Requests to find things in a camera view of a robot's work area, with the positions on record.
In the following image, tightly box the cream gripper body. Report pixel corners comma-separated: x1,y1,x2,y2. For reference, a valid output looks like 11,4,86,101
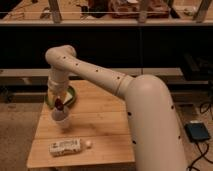
47,79,68,106

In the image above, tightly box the red pepper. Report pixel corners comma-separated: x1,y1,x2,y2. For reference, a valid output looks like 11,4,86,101
55,98,64,111

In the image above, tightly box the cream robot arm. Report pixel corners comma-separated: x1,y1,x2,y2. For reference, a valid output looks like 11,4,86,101
45,45,187,171

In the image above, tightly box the white ceramic cup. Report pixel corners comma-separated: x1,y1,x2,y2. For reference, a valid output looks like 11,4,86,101
51,107,70,129

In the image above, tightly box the white plastic bottle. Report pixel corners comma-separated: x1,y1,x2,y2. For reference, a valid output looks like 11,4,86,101
49,138,92,157

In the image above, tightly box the wooden shelf unit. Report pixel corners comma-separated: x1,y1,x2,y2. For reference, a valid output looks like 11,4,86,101
0,0,213,81

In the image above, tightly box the black box on floor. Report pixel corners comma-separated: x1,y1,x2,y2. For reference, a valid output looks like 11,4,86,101
184,123,211,142

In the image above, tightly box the black cable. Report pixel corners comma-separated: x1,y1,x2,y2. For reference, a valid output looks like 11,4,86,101
187,101,213,171

